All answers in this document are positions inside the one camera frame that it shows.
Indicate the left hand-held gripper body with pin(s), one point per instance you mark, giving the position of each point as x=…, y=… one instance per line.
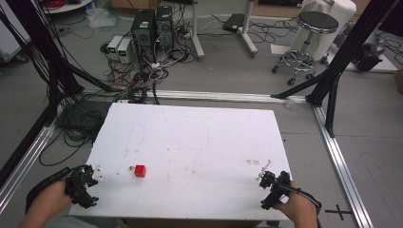
x=79, y=190

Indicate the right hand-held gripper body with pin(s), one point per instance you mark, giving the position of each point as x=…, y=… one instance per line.
x=275, y=190

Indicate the person's left hand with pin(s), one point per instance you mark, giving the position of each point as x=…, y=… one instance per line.
x=53, y=194

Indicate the red cube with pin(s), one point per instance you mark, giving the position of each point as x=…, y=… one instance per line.
x=140, y=171

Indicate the white power supply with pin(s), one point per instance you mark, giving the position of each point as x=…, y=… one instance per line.
x=125, y=50
x=114, y=46

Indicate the white stand leg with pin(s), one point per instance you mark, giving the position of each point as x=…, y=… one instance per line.
x=248, y=34
x=197, y=38

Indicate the large black computer tower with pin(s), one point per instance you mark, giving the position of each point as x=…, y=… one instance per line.
x=144, y=34

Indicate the flat black box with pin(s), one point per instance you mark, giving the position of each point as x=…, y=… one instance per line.
x=234, y=22

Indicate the black device on board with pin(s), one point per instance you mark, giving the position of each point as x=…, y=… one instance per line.
x=367, y=58

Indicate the clear plastic bag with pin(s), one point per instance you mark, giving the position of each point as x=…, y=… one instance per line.
x=101, y=17

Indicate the black round stool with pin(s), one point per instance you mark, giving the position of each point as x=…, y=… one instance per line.
x=317, y=21

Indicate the slim black computer tower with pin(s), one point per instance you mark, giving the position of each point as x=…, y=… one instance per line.
x=164, y=28

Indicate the grey case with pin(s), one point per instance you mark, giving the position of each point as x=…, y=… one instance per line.
x=11, y=38

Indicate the white round table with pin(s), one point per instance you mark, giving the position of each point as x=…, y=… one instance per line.
x=68, y=6

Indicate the long aluminium rail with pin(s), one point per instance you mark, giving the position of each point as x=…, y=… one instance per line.
x=221, y=95

